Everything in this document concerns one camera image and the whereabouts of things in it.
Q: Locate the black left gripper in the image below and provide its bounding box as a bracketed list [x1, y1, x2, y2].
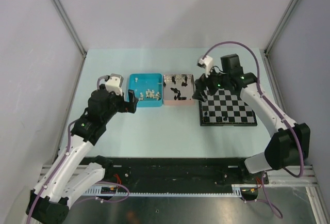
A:
[102, 88, 138, 123]

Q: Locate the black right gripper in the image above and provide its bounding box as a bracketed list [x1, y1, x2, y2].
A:
[192, 63, 230, 103]

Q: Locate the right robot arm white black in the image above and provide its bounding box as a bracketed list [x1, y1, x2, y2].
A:
[193, 54, 310, 183]

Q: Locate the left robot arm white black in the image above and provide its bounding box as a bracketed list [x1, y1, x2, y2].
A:
[26, 89, 138, 223]

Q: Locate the black chess pieces cluster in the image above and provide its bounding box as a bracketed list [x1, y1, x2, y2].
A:
[170, 74, 188, 101]

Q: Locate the white chess pieces cluster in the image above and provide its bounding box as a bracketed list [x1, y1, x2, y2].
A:
[138, 89, 161, 101]

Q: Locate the pink plastic tray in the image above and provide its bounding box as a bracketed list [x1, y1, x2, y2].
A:
[162, 74, 195, 106]

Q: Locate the blue plastic tray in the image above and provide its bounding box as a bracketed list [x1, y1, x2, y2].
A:
[128, 73, 163, 108]

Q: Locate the black silver chessboard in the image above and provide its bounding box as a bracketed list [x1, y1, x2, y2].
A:
[199, 88, 257, 126]

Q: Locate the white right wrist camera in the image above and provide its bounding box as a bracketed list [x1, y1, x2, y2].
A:
[197, 55, 214, 78]

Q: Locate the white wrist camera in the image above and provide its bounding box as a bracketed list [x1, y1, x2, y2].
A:
[105, 74, 123, 96]
[197, 55, 214, 78]

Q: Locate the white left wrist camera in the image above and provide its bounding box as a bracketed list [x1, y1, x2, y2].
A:
[105, 74, 123, 96]

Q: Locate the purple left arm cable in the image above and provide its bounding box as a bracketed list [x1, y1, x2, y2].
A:
[25, 75, 131, 224]

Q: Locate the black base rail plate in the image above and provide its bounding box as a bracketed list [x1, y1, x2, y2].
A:
[80, 156, 269, 195]

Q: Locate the grey cable duct strip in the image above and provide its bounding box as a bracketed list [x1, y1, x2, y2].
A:
[82, 186, 242, 198]

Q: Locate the aluminium frame post right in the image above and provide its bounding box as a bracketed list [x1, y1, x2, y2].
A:
[264, 0, 301, 55]

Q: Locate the aluminium frame post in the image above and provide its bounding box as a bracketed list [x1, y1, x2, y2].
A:
[51, 0, 87, 58]
[264, 0, 301, 55]

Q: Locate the aluminium frame post left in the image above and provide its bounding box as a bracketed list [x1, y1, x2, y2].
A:
[51, 0, 87, 58]

